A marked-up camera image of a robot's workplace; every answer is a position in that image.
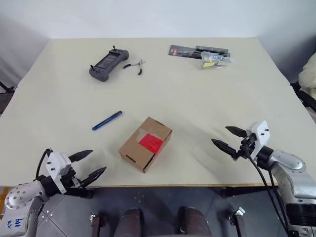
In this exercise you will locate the dark table leg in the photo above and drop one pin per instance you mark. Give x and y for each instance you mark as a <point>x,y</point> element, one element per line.
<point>96,225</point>
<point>238,222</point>

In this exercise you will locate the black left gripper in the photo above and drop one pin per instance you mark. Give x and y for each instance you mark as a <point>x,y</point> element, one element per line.
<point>72,179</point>

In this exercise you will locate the red tape patch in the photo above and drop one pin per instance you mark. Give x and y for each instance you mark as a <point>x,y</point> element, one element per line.
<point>150,142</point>

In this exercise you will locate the blue utility knife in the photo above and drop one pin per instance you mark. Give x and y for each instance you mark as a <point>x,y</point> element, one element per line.
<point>106,121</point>

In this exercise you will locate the dark rounded shape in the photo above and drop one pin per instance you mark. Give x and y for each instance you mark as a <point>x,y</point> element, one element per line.
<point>132,222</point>
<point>193,222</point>

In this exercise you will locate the long black package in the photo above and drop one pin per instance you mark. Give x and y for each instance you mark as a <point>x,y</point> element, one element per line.
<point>212,48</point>

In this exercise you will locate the brown cardboard box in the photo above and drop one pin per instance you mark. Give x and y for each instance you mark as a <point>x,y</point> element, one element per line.
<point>133,150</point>

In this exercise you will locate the black metal stand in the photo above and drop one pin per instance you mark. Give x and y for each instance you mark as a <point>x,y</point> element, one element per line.
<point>307,97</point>

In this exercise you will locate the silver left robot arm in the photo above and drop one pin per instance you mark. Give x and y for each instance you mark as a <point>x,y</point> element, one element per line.
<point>22,197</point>

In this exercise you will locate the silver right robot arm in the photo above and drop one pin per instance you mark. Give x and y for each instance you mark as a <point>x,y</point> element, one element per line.
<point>288,160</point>

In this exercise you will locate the black tripod leg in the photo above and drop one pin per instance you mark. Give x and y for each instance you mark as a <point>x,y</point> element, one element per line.
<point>6,87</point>

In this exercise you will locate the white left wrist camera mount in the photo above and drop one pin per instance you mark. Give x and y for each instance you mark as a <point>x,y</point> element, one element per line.
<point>58,165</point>

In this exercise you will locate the black table frame bar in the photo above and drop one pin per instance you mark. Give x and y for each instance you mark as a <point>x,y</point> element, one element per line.
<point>242,191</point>

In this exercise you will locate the black blister card pack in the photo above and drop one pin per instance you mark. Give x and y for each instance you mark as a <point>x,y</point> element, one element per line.
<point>180,50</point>

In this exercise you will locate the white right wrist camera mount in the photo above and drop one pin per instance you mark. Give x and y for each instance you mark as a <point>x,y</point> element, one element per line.
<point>261,135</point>

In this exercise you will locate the grey handheld controller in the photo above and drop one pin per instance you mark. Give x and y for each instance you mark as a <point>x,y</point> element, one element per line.
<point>106,65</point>

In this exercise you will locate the white bag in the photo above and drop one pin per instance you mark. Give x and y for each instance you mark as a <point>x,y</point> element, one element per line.
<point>308,74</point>

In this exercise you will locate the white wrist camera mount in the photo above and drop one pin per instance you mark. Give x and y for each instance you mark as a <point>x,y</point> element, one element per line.
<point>58,165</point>
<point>261,135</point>

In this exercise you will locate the clear plastic bag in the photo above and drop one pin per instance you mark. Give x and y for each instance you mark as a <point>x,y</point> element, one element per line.
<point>214,63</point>

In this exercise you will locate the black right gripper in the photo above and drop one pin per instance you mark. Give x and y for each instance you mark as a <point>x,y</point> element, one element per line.
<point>247,146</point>

